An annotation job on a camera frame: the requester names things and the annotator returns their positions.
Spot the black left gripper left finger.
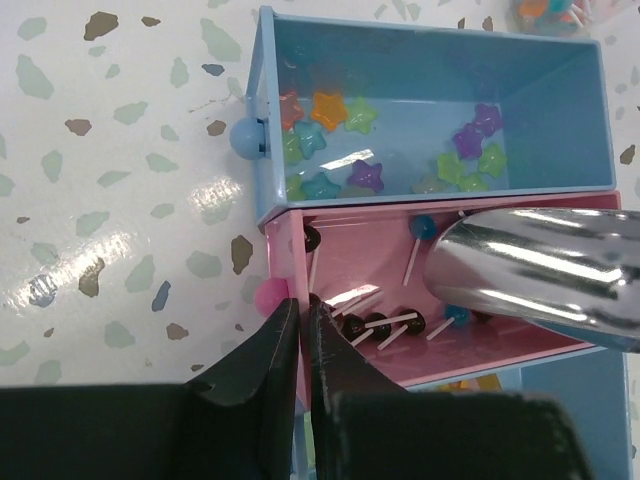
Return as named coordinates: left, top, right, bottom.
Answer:
left=182, top=298, right=299, bottom=479

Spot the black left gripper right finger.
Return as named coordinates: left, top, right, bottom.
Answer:
left=309, top=298, right=406, bottom=479

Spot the clear plastic jar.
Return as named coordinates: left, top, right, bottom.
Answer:
left=510, top=0, right=593, bottom=36

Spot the blue end candy bin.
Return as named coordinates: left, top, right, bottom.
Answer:
left=230, top=7, right=616, bottom=224

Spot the pink candy bin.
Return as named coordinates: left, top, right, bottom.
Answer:
left=255, top=191, right=624, bottom=402

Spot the silver metal scoop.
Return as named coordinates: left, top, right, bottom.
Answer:
left=423, top=207, right=639, bottom=354

